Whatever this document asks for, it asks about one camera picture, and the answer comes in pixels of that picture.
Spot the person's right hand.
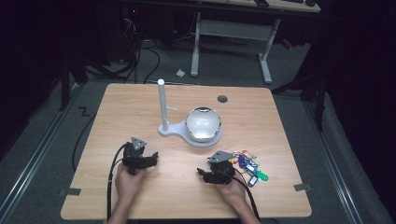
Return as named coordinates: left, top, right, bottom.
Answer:
left=214, top=172, right=248, bottom=209

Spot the bunch of colourful key tags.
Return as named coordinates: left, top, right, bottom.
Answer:
left=229, top=149, right=270, bottom=189

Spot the dark metal stand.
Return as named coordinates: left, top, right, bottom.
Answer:
left=58, top=54, right=90, bottom=113
left=270, top=73, right=328, bottom=133

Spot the person's left hand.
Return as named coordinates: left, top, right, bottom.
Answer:
left=114, top=163, right=148, bottom=203

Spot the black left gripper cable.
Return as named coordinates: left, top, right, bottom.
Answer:
left=106, top=143, right=129, bottom=222

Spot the white-legged desk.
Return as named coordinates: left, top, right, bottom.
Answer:
left=189, top=0, right=322, bottom=86

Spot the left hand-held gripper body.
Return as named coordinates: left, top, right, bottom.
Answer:
left=121, top=136, right=149, bottom=175

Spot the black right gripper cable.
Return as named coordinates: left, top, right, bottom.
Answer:
left=218, top=168, right=262, bottom=222

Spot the black floor cable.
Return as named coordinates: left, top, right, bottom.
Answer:
left=71, top=112, right=98, bottom=173

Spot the white bowl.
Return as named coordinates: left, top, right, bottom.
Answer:
left=184, top=106, right=223, bottom=144

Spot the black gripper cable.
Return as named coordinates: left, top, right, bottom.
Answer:
left=106, top=143, right=129, bottom=222
left=218, top=168, right=262, bottom=222

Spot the grey tape strip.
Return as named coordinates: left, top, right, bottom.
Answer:
left=58, top=188, right=82, bottom=198
left=293, top=183, right=313, bottom=192

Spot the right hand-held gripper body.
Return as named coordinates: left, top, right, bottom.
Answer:
left=206, top=149, right=236, bottom=186

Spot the metal floor rail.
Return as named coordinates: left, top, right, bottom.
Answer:
left=302, top=100, right=364, bottom=224
left=0, top=83, right=83, bottom=217

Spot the bundle of black cables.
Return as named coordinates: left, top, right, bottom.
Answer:
left=83, top=12, right=162, bottom=85

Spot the white stand with pole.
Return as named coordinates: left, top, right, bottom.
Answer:
left=157, top=78, right=224, bottom=148

